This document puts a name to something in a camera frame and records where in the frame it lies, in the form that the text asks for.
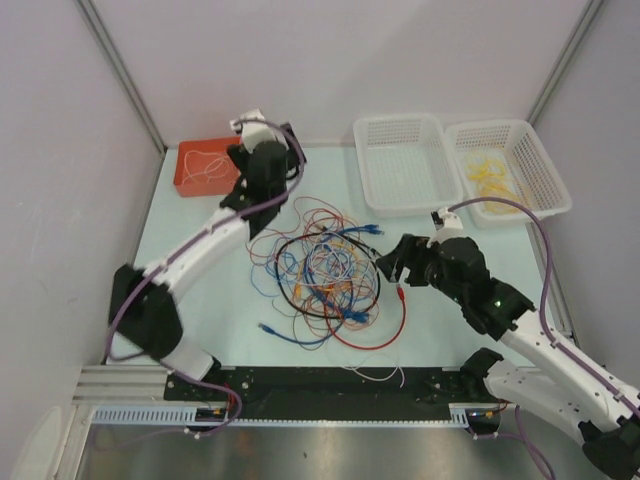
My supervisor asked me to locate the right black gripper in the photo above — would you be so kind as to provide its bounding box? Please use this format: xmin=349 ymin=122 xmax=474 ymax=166
xmin=374 ymin=234 xmax=466 ymax=305

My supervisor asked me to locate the yellow thin wire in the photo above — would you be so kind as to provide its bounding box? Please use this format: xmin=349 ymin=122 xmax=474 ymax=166
xmin=464 ymin=154 xmax=511 ymax=184

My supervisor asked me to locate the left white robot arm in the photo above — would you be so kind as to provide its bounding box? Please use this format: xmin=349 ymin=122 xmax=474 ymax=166
xmin=105 ymin=111 xmax=306 ymax=400

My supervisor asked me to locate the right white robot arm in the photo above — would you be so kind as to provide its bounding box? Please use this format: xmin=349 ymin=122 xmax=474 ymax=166
xmin=376 ymin=234 xmax=639 ymax=479

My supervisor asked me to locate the orange plastic box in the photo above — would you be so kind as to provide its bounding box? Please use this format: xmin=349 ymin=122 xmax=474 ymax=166
xmin=173 ymin=136 xmax=240 ymax=197

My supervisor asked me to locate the left white plastic basket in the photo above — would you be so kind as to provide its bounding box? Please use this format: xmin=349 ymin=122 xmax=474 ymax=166
xmin=353 ymin=113 xmax=464 ymax=218

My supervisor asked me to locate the white plastic basket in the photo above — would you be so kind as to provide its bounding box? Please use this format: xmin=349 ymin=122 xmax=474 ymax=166
xmin=353 ymin=113 xmax=464 ymax=218
xmin=445 ymin=119 xmax=573 ymax=219

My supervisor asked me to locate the right white plastic basket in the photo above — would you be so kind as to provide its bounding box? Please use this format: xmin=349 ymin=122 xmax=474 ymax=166
xmin=445 ymin=119 xmax=573 ymax=219

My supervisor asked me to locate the red ethernet cable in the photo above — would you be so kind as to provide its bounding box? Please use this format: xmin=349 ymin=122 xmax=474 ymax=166
xmin=324 ymin=282 xmax=407 ymax=351

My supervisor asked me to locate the black cable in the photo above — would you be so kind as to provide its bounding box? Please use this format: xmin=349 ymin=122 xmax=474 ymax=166
xmin=275 ymin=229 xmax=385 ymax=321

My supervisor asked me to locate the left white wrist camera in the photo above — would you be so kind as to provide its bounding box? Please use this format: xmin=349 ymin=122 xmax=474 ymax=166
xmin=229 ymin=109 xmax=277 ymax=153

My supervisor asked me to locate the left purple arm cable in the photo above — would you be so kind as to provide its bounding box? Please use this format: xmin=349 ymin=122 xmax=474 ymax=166
xmin=102 ymin=119 xmax=307 ymax=364

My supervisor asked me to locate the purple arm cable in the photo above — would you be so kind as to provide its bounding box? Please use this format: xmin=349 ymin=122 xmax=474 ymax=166
xmin=447 ymin=195 xmax=640 ymax=406
xmin=102 ymin=119 xmax=307 ymax=364

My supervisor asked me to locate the blue ethernet cable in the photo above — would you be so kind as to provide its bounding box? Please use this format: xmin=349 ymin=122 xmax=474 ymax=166
xmin=299 ymin=222 xmax=387 ymax=326
xmin=257 ymin=322 xmax=331 ymax=346

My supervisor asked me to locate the red thin wire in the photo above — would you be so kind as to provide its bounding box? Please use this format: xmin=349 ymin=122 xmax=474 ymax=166
xmin=247 ymin=195 xmax=361 ymax=271

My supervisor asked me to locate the orange thin wire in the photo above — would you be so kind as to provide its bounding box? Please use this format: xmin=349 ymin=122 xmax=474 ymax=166
xmin=269 ymin=239 xmax=381 ymax=346

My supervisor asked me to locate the loose white wire near base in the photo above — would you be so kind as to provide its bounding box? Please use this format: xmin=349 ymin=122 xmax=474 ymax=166
xmin=324 ymin=344 xmax=405 ymax=389

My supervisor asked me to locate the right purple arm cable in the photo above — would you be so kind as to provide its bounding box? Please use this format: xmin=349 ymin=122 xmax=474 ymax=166
xmin=447 ymin=195 xmax=640 ymax=406

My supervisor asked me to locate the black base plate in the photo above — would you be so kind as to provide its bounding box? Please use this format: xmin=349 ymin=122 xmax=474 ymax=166
xmin=164 ymin=365 xmax=524 ymax=422

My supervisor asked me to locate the left aluminium corner post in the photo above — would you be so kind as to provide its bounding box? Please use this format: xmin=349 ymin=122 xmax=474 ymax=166
xmin=73 ymin=0 xmax=168 ymax=157

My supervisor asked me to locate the aluminium corner post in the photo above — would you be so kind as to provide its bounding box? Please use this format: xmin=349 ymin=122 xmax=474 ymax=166
xmin=526 ymin=0 xmax=609 ymax=126
xmin=73 ymin=0 xmax=168 ymax=157

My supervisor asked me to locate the white slotted cable duct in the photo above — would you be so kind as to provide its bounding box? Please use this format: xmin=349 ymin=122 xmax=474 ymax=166
xmin=89 ymin=404 xmax=241 ymax=427

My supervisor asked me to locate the right aluminium corner post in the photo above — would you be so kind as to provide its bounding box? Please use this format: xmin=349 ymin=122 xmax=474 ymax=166
xmin=526 ymin=0 xmax=609 ymax=126

